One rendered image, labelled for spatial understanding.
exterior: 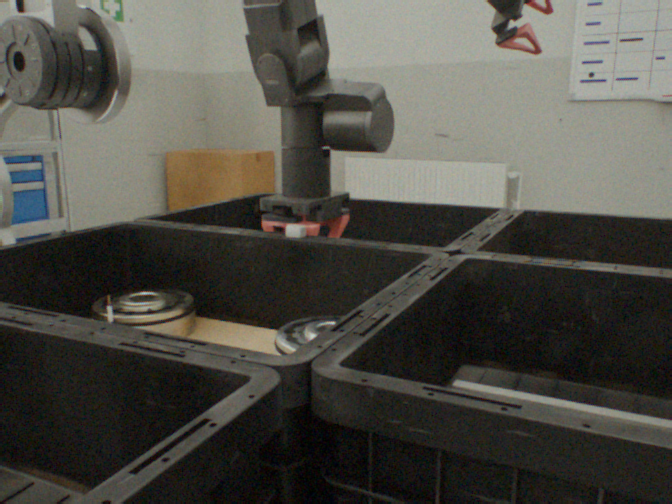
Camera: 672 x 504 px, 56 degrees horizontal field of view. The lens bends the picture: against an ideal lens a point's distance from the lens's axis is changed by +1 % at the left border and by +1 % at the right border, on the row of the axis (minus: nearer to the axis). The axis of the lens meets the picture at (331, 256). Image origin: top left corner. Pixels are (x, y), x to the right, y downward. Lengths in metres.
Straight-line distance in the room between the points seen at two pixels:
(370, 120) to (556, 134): 2.95
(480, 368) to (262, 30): 0.39
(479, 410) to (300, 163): 0.46
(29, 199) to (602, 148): 2.71
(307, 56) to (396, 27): 3.24
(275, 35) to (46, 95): 0.56
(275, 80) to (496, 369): 0.36
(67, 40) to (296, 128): 0.55
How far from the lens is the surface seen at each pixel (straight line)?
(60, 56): 1.12
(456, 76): 3.73
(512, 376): 0.58
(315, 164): 0.70
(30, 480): 0.46
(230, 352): 0.34
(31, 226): 2.80
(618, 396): 0.58
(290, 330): 0.58
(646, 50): 3.51
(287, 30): 0.66
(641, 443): 0.28
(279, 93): 0.67
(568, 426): 0.28
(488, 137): 3.66
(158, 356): 0.35
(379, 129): 0.67
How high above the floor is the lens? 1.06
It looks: 13 degrees down
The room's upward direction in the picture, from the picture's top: straight up
